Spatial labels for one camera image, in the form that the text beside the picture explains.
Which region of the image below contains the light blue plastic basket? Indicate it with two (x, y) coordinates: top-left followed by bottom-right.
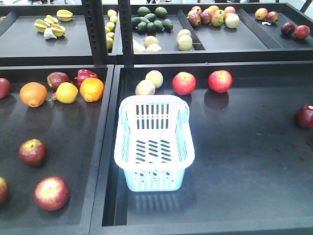
(114, 95), (195, 192)

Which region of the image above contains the pale peach front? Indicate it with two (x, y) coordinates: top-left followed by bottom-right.
(135, 80), (156, 95)

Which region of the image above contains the pale peach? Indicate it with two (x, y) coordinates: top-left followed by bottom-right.
(145, 70), (163, 88)
(135, 80), (156, 95)

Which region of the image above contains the black wooden produce stand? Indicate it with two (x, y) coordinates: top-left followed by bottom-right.
(0, 3), (313, 235)

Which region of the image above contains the pale peach rear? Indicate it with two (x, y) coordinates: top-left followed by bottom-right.
(145, 70), (163, 88)

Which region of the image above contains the red apple centre back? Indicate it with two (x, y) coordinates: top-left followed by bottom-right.
(172, 71), (197, 95)

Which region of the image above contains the orange right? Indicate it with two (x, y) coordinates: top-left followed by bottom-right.
(80, 77), (105, 102)

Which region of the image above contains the orange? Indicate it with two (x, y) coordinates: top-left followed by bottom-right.
(80, 77), (105, 102)
(20, 82), (48, 108)

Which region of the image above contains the red apple right back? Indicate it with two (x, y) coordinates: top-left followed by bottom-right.
(208, 70), (233, 94)

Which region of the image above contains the red bell pepper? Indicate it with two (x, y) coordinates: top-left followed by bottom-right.
(75, 69), (99, 86)

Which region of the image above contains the yellow lemon fruit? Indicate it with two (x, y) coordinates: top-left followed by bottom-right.
(55, 82), (78, 104)

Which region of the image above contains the dark red apple back left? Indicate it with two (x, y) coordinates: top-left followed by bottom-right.
(47, 71), (70, 90)

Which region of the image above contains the dark red apple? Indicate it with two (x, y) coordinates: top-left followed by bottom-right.
(294, 104), (313, 129)
(47, 71), (70, 90)
(19, 139), (47, 167)

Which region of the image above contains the orange left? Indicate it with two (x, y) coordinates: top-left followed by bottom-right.
(20, 82), (48, 108)

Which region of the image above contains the dark red apple left middle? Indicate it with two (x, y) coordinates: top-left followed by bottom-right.
(19, 139), (47, 167)

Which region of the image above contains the red apple left front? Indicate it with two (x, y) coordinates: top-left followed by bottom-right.
(34, 176), (69, 211)

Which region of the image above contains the white garlic bulb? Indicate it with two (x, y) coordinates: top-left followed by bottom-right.
(44, 28), (57, 40)

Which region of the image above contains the yellow starfruit rear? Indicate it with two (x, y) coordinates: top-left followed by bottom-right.
(56, 9), (74, 22)

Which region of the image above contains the dark red apple far right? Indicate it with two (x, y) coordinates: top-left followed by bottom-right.
(294, 104), (313, 129)

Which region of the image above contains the red apple edge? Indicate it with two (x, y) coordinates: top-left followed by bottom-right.
(0, 78), (11, 99)
(0, 177), (10, 206)

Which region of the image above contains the red apple bottom left edge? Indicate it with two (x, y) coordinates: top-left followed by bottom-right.
(0, 177), (10, 206)

